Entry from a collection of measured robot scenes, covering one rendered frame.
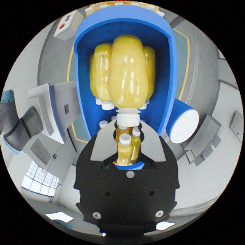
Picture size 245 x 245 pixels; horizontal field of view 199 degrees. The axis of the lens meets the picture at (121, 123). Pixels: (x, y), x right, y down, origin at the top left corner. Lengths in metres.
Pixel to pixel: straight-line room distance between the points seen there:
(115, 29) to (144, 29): 0.07
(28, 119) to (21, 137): 0.08
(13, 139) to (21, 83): 2.47
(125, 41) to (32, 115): 0.42
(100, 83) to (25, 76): 2.77
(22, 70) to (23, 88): 0.53
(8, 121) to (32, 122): 0.13
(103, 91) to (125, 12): 0.18
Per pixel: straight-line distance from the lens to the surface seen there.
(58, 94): 0.38
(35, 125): 0.40
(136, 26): 0.23
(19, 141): 0.40
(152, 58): 0.22
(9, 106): 0.35
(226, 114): 3.44
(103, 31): 0.24
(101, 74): 0.18
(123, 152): 0.25
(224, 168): 3.42
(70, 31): 0.50
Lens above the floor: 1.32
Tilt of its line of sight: 57 degrees down
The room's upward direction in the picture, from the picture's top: 175 degrees counter-clockwise
